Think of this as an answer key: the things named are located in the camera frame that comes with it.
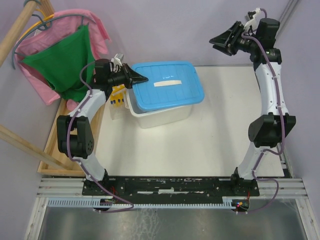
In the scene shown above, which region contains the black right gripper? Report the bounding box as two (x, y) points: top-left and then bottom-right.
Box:
(208, 20), (258, 57)

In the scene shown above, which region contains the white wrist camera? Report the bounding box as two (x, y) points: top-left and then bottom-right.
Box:
(243, 7), (268, 33)
(109, 53), (124, 73)

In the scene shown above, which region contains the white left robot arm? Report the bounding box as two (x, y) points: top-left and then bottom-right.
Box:
(56, 54), (150, 195)

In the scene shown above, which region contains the white plastic bin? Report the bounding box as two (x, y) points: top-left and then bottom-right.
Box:
(126, 89), (193, 129)

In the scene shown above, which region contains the black mounting plate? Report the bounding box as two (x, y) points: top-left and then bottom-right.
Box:
(82, 176), (260, 204)

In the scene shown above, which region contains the pink shirt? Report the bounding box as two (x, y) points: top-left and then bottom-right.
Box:
(12, 9), (110, 106)

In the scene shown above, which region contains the white slotted cable duct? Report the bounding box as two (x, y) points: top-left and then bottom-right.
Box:
(47, 197), (241, 208)

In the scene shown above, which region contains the aluminium frame rail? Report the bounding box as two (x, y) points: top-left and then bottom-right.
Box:
(255, 0), (308, 200)

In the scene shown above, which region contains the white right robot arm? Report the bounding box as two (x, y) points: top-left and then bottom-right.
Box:
(209, 17), (297, 196)

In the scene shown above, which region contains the blue plastic tray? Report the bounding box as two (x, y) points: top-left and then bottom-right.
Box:
(131, 61), (205, 112)

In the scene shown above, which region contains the green cloth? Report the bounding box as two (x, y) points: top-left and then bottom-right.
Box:
(22, 25), (95, 102)

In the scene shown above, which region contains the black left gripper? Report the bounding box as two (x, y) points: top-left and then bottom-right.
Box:
(107, 63), (148, 90)

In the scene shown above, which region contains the yellow clothes hanger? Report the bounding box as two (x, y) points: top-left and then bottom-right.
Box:
(24, 8), (54, 34)

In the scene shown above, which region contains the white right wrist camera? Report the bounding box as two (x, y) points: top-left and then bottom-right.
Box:
(243, 7), (268, 33)

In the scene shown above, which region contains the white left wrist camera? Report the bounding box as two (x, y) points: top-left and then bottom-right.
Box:
(109, 53), (124, 73)

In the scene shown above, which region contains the yellow test tube rack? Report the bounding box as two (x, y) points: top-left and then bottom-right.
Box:
(109, 84), (126, 108)

